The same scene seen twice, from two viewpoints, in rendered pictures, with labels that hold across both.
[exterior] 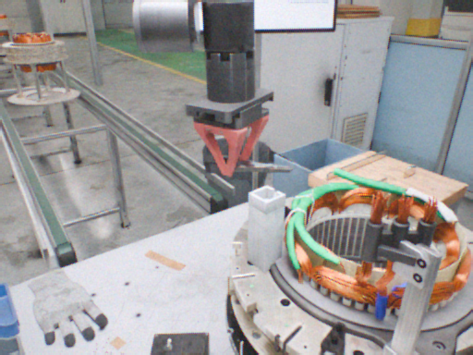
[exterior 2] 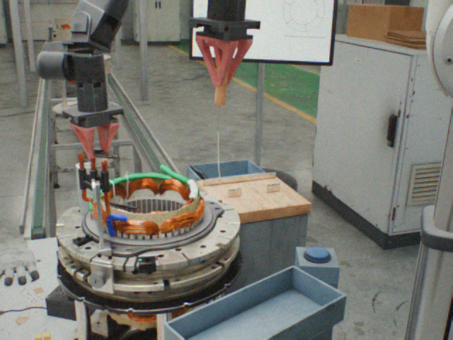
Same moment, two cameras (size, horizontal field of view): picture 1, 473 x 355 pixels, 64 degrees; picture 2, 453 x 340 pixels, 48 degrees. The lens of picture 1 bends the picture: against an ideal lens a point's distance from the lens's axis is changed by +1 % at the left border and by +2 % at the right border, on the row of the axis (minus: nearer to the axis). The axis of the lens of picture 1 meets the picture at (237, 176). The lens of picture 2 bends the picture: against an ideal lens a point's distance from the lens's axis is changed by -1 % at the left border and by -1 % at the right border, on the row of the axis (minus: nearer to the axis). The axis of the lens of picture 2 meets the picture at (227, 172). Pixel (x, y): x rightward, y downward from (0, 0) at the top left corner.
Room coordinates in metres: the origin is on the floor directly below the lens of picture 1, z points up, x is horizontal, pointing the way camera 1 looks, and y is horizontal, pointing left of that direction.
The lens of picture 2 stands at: (-0.40, -0.51, 1.48)
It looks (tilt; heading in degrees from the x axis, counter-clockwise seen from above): 20 degrees down; 16
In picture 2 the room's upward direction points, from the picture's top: 1 degrees clockwise
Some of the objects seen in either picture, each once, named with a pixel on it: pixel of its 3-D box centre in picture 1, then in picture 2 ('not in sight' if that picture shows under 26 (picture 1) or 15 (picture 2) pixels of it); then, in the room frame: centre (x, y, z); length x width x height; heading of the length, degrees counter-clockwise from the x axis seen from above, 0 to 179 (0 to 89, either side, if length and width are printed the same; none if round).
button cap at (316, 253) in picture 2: not in sight; (317, 253); (0.43, -0.44, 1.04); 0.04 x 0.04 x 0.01
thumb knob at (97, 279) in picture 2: not in sight; (97, 280); (0.17, -0.15, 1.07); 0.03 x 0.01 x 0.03; 89
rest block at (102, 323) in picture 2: not in sight; (107, 316); (0.38, -0.03, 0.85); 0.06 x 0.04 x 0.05; 173
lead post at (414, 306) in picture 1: (416, 309); (102, 218); (0.22, -0.14, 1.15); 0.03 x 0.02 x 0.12; 33
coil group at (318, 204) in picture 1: (321, 208); (141, 188); (0.41, -0.11, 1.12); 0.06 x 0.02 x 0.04; 131
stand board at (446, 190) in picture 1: (384, 185); (250, 196); (0.61, -0.27, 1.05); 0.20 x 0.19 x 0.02; 38
